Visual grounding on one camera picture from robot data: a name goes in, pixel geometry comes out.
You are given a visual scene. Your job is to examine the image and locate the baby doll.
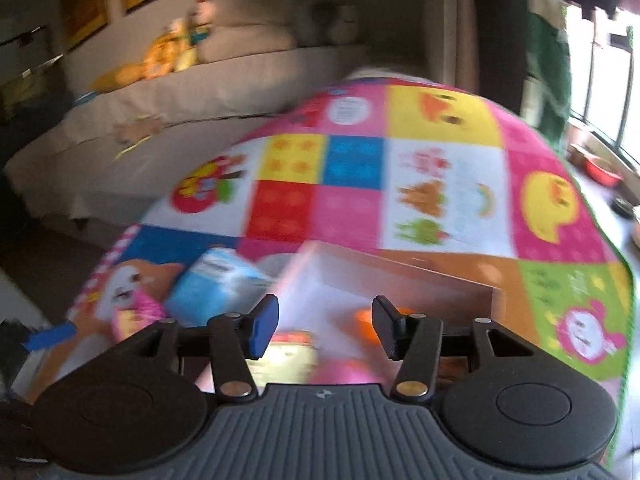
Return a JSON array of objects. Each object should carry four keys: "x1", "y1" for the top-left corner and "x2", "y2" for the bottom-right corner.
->
[{"x1": 187, "y1": 0, "x2": 219, "y2": 44}]

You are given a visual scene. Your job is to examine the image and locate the yellow plush cushion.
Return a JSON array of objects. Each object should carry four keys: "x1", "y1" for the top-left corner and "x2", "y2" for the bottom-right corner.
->
[{"x1": 92, "y1": 62, "x2": 151, "y2": 94}]

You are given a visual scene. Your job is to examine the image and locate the colourful cartoon play mat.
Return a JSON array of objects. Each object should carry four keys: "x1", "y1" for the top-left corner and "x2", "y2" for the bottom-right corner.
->
[{"x1": 64, "y1": 77, "x2": 637, "y2": 463}]

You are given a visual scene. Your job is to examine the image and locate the grey plush neck pillow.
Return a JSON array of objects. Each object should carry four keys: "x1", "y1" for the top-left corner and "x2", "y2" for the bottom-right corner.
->
[{"x1": 294, "y1": 2, "x2": 362, "y2": 46}]

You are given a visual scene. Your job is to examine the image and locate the round pink cartoon toy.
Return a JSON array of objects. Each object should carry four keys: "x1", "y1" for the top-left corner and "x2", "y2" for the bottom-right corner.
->
[{"x1": 111, "y1": 291, "x2": 167, "y2": 343}]

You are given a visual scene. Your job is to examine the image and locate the beige pillow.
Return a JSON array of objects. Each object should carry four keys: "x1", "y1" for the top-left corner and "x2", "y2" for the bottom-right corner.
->
[{"x1": 197, "y1": 24, "x2": 297, "y2": 64}]

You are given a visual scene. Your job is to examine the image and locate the narrow framed wall picture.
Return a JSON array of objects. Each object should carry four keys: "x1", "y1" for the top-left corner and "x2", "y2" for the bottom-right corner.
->
[{"x1": 62, "y1": 0, "x2": 109, "y2": 49}]

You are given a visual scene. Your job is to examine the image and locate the green hanging cloth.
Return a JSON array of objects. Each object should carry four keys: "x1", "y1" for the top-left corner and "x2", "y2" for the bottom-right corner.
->
[{"x1": 522, "y1": 0, "x2": 574, "y2": 144}]

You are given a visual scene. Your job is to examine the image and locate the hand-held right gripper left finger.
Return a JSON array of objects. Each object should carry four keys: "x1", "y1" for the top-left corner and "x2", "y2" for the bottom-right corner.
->
[{"x1": 120, "y1": 294, "x2": 280, "y2": 403}]

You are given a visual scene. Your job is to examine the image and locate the beige sofa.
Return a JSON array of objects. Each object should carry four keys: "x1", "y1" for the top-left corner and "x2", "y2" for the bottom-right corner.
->
[{"x1": 5, "y1": 24, "x2": 382, "y2": 242}]

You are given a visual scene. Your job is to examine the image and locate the pink cardboard box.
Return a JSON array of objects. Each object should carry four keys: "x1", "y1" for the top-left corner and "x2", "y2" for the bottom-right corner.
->
[{"x1": 195, "y1": 240, "x2": 507, "y2": 392}]

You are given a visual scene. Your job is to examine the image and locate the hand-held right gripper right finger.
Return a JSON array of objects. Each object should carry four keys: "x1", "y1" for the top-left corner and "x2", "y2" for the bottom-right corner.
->
[{"x1": 372, "y1": 295, "x2": 532, "y2": 403}]

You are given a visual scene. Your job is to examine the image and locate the yellow toy phone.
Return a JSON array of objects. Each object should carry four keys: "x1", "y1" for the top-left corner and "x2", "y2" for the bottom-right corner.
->
[{"x1": 244, "y1": 329, "x2": 322, "y2": 387}]

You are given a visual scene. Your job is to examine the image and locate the blue tissue packet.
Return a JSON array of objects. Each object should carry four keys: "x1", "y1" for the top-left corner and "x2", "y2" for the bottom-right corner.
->
[{"x1": 164, "y1": 247, "x2": 273, "y2": 330}]

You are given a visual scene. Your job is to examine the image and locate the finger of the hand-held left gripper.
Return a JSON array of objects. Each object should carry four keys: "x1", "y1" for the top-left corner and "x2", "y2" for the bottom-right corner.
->
[{"x1": 22, "y1": 322, "x2": 79, "y2": 354}]

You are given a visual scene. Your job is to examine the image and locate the orange pumpkin toy container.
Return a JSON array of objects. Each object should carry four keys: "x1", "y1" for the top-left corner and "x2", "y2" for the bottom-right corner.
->
[{"x1": 353, "y1": 307, "x2": 402, "y2": 347}]

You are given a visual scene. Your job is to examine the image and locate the red basin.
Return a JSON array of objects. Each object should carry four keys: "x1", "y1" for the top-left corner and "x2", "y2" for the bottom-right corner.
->
[{"x1": 584, "y1": 156, "x2": 626, "y2": 188}]

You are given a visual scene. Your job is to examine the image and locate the small brown plush toy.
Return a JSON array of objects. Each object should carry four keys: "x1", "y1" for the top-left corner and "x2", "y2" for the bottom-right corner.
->
[{"x1": 112, "y1": 114, "x2": 167, "y2": 144}]

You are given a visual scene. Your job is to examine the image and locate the yellow duck plush toy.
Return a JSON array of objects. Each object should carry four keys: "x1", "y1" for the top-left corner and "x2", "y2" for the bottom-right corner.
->
[{"x1": 142, "y1": 17, "x2": 199, "y2": 79}]

